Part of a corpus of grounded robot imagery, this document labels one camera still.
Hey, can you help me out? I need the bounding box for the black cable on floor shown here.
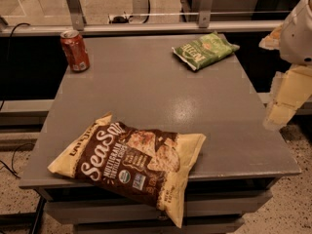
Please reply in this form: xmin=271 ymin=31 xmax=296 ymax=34
xmin=0 ymin=22 xmax=37 ymax=179

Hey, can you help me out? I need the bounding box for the white power strip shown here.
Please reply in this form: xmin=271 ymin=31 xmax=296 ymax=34
xmin=108 ymin=15 xmax=132 ymax=24

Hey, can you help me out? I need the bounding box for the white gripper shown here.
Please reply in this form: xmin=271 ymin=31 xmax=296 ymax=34
xmin=258 ymin=0 xmax=312 ymax=131

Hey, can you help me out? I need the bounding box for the metal railing frame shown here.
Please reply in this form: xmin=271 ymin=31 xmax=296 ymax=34
xmin=0 ymin=0 xmax=282 ymax=35

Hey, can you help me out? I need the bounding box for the red coke can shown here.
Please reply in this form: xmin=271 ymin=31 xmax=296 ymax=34
xmin=60 ymin=30 xmax=90 ymax=72

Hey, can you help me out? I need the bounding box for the brown sea salt chip bag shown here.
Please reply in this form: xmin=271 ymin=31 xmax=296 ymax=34
xmin=48 ymin=114 xmax=206 ymax=227

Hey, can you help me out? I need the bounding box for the green chip bag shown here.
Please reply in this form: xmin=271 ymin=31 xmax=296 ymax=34
xmin=173 ymin=32 xmax=240 ymax=71

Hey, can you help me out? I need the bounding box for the grey cabinet drawer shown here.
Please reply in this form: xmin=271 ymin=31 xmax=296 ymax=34
xmin=45 ymin=189 xmax=273 ymax=234

